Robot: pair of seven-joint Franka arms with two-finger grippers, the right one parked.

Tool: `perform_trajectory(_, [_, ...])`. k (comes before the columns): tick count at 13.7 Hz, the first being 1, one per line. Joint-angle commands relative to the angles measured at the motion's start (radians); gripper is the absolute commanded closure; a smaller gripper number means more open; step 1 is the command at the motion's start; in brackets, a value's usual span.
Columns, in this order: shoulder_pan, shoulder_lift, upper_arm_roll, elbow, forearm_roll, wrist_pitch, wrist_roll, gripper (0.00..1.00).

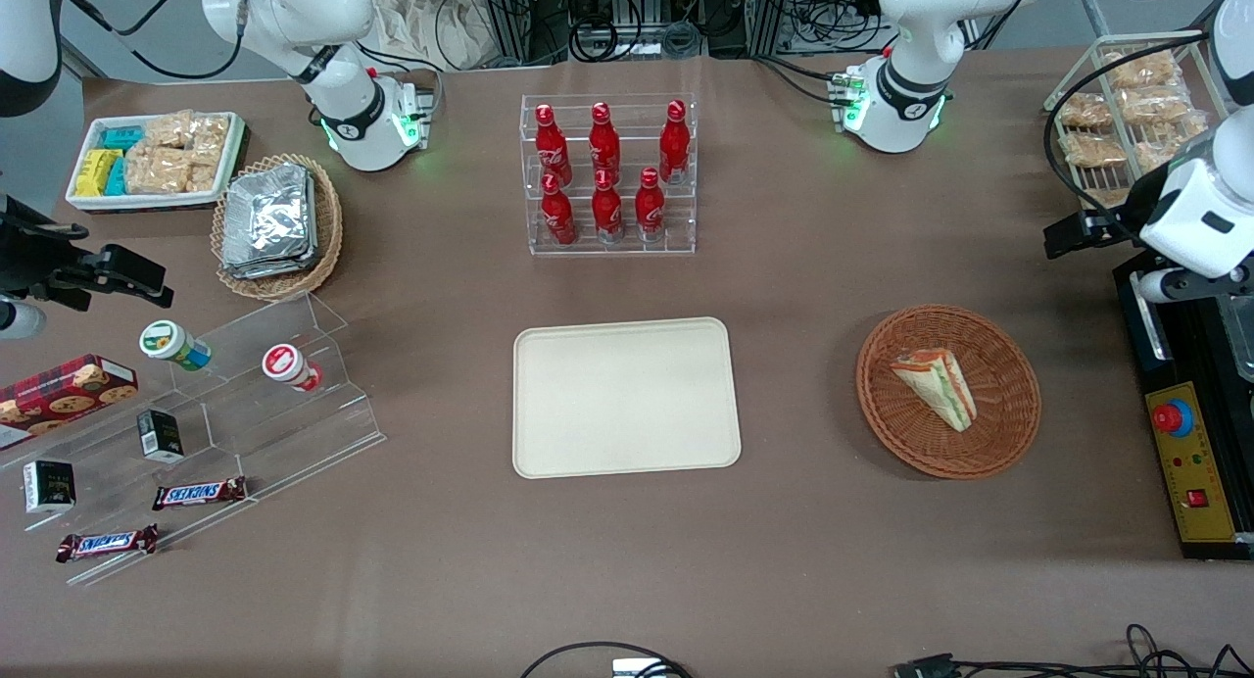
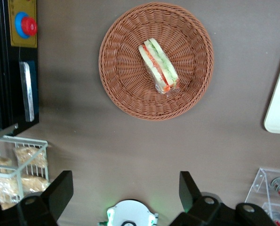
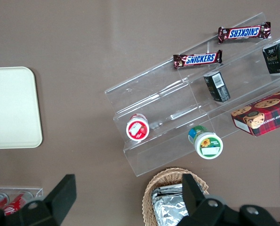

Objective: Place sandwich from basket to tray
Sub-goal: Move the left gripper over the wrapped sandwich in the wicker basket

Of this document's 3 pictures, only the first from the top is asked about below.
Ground small black green box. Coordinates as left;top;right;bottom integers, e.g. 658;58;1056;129
136;410;186;464

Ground Snickers chocolate bar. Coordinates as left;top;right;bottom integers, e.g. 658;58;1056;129
56;524;160;564
151;476;249;512

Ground clear acrylic stepped stand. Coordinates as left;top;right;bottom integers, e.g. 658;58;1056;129
0;291;388;588

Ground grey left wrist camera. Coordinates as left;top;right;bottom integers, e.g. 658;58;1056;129
1130;265;1254;305

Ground red tartan cookie box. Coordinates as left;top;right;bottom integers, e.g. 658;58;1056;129
0;354;139;452

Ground white rectangular snack tray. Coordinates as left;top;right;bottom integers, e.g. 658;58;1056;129
65;112;249;215

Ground oval tan wicker basket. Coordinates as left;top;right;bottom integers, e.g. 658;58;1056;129
211;153;345;302

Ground tangled black cables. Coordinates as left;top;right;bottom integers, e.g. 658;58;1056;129
1125;623;1254;678

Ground clear plastic container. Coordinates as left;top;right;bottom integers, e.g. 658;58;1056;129
1219;294;1254;381

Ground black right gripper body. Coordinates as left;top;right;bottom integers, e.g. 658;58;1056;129
0;196;95;303

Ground green lid snack cup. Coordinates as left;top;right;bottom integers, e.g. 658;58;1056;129
138;319;213;373

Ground wrapped bread pack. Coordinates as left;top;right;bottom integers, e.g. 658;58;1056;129
1130;118;1212;172
1062;131;1129;169
1117;87;1192;126
1057;91;1114;129
1104;50;1182;90

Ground beige crumpled cloth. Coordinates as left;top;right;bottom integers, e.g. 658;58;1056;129
366;0;493;73

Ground clear acrylic bottle rack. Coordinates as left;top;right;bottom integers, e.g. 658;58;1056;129
520;93;699;258

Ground black machine base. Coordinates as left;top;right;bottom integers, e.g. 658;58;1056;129
1112;252;1254;561

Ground black plug with cable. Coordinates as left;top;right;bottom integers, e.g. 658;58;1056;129
890;653;1137;678

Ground cream wire rack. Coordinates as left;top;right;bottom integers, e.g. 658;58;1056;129
1043;31;1237;211

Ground grey power strip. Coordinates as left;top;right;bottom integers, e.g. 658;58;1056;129
572;25;702;61

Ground small black white box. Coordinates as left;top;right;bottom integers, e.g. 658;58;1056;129
23;460;77;515

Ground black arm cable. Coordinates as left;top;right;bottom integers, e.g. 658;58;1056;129
61;0;248;82
1042;31;1216;220

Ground yellow snack packet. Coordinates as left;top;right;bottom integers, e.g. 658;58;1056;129
75;149;124;198

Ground red lid snack cup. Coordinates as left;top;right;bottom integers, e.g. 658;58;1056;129
262;343;325;395

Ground silver foil pack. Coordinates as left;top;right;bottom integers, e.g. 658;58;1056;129
219;169;321;281
223;163;314;267

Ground round brown wicker basket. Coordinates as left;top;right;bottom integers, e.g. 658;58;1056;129
855;305;1042;480

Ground red emergency stop button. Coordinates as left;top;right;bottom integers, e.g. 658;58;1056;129
1152;400;1197;439

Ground black looped table cable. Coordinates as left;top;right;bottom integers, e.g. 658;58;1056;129
518;641;694;678

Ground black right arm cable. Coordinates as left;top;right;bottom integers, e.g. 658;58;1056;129
61;0;248;82

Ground aluminium frame post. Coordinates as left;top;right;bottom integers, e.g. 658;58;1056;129
744;0;797;58
476;0;536;68

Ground triangular sandwich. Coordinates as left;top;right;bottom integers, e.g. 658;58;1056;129
890;348;979;434

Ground cream plastic serving tray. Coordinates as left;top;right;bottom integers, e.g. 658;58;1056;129
512;316;743;480

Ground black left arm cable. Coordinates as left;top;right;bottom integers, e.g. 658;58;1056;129
1042;31;1216;220

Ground yellow control panel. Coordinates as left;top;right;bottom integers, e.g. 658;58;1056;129
1144;381;1241;545

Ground red cola bottle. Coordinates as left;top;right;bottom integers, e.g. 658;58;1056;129
658;100;692;185
535;104;573;187
592;169;626;245
589;102;623;181
541;173;579;247
635;167;667;244

